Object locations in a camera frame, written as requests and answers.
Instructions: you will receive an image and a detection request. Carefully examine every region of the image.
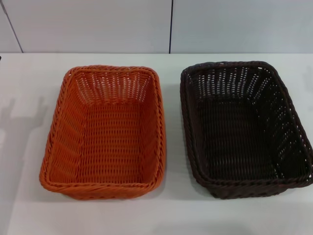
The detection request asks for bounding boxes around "orange woven plastic basket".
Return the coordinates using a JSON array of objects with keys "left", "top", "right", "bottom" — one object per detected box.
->
[{"left": 39, "top": 65, "right": 168, "bottom": 201}]

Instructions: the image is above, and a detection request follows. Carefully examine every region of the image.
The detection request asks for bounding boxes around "dark brown woven plastic basket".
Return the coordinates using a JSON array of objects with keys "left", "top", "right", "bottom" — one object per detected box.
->
[{"left": 180, "top": 61, "right": 313, "bottom": 200}]

